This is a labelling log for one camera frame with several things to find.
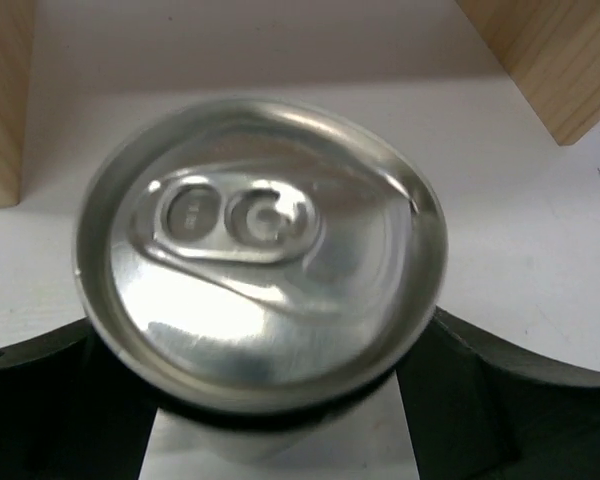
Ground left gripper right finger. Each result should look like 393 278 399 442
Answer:
397 309 600 479

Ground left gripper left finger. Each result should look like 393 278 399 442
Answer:
0 319 156 479

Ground black yellow can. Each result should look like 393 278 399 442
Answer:
72 97 448 463

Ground wooden three-tier shelf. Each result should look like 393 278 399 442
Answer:
0 1 600 208

